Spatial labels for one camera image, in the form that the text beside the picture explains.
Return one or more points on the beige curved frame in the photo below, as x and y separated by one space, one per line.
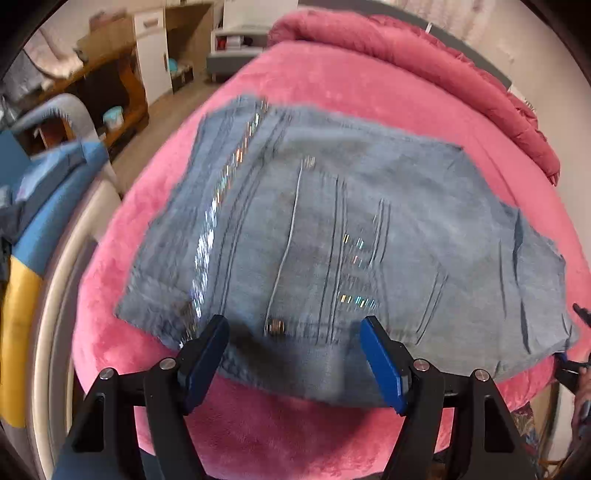
51 323

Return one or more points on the white and wood cabinet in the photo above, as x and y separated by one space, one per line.
152 50

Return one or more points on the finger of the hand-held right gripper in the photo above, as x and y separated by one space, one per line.
569 371
581 314

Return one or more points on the pink duvet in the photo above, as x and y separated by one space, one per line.
392 50

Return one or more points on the person's floral clothing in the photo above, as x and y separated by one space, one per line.
526 429

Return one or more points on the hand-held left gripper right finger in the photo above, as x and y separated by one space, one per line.
383 364

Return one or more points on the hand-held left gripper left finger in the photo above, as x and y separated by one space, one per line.
205 364

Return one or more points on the dark grey headboard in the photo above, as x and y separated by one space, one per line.
489 64

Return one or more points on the cardboard box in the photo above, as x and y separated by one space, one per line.
106 32

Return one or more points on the blue and yellow cloth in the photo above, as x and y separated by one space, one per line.
46 207

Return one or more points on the grey nightstand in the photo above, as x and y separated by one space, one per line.
231 60

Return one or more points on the blue denim pants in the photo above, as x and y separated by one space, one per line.
323 207

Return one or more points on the person's right hand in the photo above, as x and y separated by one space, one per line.
584 406

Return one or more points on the white teal bucket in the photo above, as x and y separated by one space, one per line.
113 117

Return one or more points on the pink fluffy blanket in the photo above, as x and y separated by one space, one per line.
277 438

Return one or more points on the teal bowl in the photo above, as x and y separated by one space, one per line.
173 66

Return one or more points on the wooden desk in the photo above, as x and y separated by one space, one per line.
124 87

